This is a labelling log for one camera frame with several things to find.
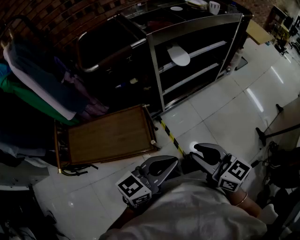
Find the person's right forearm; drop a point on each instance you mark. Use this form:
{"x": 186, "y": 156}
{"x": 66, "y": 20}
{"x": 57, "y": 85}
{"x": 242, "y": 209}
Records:
{"x": 249, "y": 206}

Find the light wooden table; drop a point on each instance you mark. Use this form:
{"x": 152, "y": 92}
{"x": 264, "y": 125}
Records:
{"x": 259, "y": 32}

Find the person's left forearm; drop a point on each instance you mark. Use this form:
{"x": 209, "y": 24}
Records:
{"x": 124, "y": 218}

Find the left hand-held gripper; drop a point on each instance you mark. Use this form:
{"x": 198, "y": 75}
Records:
{"x": 133, "y": 187}

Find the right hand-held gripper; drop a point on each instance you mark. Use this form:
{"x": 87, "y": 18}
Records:
{"x": 235, "y": 174}

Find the white plate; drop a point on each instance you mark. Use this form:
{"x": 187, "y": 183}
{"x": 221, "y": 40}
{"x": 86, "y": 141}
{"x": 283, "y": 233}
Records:
{"x": 176, "y": 8}

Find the wooden trolley platform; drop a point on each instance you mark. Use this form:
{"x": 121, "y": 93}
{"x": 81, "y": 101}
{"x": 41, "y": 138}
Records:
{"x": 107, "y": 138}

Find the green garment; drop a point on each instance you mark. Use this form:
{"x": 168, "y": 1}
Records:
{"x": 21, "y": 93}

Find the white garment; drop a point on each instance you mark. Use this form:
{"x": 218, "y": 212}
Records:
{"x": 39, "y": 91}

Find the yellow black striped tape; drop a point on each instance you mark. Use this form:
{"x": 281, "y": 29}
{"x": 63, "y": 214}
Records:
{"x": 172, "y": 138}

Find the black clothes rack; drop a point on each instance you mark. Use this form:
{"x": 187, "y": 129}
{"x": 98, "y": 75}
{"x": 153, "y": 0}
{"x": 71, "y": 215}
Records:
{"x": 25, "y": 20}

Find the grey blue garment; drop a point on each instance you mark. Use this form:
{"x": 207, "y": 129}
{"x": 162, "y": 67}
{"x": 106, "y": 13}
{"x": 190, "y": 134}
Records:
{"x": 42, "y": 70}

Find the brown partition panel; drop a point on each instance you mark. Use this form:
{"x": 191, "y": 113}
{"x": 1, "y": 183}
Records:
{"x": 289, "y": 112}

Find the person's white shirt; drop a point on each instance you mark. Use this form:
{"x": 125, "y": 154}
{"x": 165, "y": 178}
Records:
{"x": 187, "y": 211}

